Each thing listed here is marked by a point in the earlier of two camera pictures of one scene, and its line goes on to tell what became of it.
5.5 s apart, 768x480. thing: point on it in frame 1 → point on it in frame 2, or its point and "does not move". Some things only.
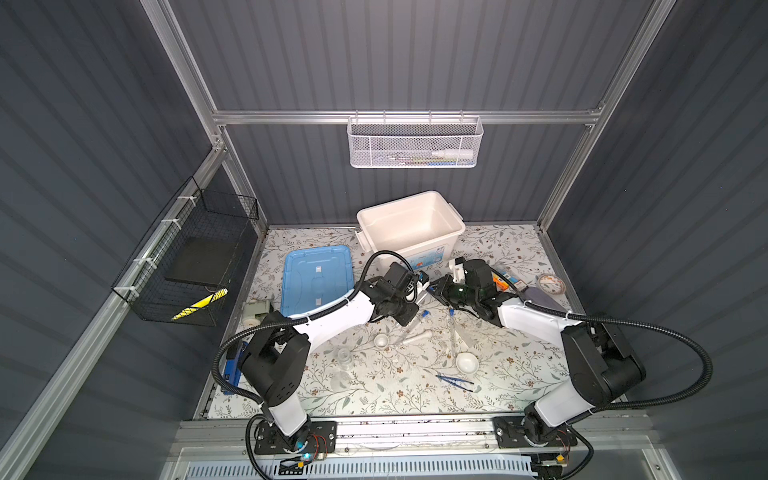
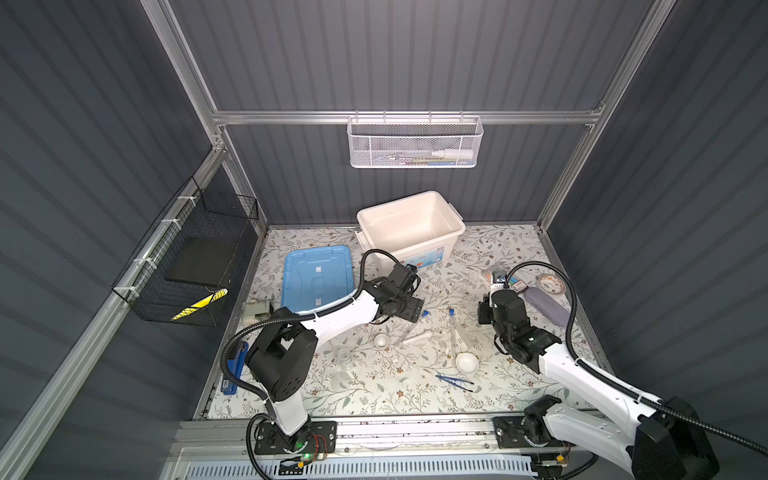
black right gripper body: [456, 294] → [485, 315]
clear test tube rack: [468, 333] does not move
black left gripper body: [402, 311] does not move
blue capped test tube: [451, 324] does not move
